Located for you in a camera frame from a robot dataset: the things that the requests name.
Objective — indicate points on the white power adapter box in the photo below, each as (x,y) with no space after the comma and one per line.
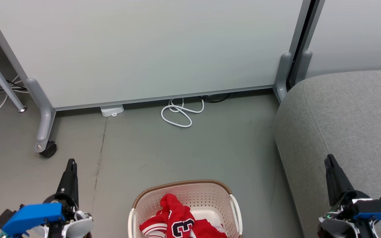
(111,110)

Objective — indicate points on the white partition panel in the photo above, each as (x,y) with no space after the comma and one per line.
(359,33)
(144,49)

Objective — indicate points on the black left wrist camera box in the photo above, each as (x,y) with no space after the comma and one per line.
(6,218)

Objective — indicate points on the grey partition foot with caster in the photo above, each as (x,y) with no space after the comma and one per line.
(45,112)

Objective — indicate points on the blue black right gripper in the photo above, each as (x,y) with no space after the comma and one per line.
(375,210)

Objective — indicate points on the red white numbered jersey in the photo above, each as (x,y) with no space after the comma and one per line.
(190,228)

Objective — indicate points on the black caster wheel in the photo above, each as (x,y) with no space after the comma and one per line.
(49,150)

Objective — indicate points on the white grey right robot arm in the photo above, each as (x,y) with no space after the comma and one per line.
(334,228)

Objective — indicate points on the white perforated laundry basket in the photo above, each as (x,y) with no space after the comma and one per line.
(207,198)

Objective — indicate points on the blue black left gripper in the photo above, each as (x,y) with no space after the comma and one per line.
(33,216)

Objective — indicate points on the grey fabric sofa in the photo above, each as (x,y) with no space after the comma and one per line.
(359,115)

